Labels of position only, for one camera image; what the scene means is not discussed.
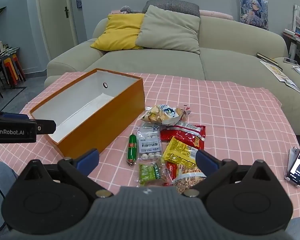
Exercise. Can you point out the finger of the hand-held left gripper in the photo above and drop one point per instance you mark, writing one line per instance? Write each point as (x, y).
(15, 116)
(46, 127)

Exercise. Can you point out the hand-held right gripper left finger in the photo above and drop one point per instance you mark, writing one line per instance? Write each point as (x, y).
(88, 160)

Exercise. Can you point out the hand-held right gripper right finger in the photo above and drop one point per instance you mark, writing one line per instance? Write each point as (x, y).
(206, 161)

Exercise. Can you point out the yellow snack packet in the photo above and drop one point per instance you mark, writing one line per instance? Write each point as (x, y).
(177, 152)

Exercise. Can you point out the red snack packet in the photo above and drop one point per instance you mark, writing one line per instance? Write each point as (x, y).
(187, 136)

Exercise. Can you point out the orange cardboard box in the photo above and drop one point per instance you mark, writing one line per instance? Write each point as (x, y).
(102, 130)

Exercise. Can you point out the red sausage packet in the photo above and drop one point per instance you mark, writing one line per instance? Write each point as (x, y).
(171, 171)

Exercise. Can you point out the green sausage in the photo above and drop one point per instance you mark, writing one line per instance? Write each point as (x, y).
(132, 148)

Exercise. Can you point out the green raisin packet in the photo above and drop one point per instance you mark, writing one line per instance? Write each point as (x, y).
(148, 172)

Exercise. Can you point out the clear packet of white balls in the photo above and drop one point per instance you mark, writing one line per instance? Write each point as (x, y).
(148, 142)

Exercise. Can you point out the bag of small breads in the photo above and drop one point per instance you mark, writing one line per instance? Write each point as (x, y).
(162, 113)

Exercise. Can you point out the pink checked tablecloth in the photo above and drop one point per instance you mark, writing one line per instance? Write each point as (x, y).
(227, 120)

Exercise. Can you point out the person's leg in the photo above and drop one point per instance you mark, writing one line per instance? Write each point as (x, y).
(0, 177)

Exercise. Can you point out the stack of coloured stools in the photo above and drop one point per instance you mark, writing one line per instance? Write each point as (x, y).
(13, 67)

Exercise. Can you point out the dining table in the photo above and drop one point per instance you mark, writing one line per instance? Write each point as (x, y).
(7, 51)

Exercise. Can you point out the white bottle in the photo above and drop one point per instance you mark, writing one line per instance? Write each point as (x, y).
(1, 47)

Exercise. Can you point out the phone stand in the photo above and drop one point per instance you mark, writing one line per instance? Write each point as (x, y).
(293, 155)

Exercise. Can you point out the beige sofa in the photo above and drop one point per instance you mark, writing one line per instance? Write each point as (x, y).
(165, 62)

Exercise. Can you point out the white door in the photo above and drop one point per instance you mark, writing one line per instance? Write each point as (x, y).
(57, 17)

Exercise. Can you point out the white magazine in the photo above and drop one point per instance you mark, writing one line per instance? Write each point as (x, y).
(280, 76)

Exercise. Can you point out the yellow pillow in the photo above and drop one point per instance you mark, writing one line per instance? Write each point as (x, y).
(120, 32)

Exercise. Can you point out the black book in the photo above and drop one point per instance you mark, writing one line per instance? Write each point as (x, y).
(268, 58)

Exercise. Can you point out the white phone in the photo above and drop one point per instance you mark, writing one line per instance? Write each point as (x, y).
(289, 60)

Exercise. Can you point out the pink box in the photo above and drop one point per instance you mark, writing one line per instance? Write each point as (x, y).
(117, 12)

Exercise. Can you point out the beige pillow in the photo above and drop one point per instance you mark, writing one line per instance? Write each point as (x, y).
(170, 30)

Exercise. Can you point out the grey plush toy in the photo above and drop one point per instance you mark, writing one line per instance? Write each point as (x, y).
(127, 8)

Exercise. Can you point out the pink cushion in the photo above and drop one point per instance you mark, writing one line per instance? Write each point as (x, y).
(215, 14)

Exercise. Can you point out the houndstooth cushion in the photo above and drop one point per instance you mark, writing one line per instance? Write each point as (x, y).
(180, 8)

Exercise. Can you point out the anime print pillow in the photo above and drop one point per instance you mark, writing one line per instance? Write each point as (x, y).
(253, 10)

